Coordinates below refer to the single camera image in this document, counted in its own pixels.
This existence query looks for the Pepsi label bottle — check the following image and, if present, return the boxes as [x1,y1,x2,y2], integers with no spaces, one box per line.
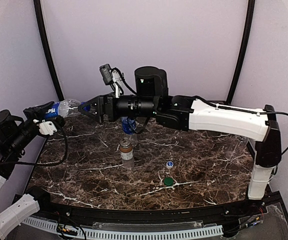
[44,99,84,119]

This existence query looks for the blue label water bottle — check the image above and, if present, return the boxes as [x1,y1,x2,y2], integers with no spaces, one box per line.
[121,117,138,148]

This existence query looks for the green cap coffee bottle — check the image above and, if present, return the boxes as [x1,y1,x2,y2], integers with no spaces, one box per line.
[119,137,135,170]

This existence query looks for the blue bottle cap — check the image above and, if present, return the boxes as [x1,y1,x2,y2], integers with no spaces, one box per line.
[166,161,174,169]

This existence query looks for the green bottle cap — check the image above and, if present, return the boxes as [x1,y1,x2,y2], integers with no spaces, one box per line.
[163,177,174,187]

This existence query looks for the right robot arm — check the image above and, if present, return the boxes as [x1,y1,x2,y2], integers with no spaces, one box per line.
[78,64,282,201]

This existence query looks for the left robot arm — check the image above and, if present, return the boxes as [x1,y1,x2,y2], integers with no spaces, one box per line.
[0,101,64,240]

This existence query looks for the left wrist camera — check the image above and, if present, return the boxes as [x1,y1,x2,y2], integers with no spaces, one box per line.
[33,119,57,136]

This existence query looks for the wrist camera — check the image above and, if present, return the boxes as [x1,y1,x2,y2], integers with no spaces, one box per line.
[33,119,57,136]
[99,63,124,98]

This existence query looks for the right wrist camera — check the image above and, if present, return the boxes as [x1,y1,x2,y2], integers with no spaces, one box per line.
[99,63,124,98]

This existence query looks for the black front rail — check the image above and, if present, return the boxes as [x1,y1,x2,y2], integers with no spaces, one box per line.
[41,197,260,226]

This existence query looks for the left black frame post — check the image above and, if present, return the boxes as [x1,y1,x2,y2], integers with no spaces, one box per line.
[33,0,65,101]

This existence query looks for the black frame post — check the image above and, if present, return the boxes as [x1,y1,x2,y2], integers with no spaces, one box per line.
[33,0,65,101]
[225,0,256,105]

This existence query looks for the white slotted cable duct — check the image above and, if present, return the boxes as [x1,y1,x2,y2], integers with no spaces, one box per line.
[22,217,224,240]

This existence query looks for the right black frame post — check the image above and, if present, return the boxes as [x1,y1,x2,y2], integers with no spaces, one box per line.
[225,0,256,105]

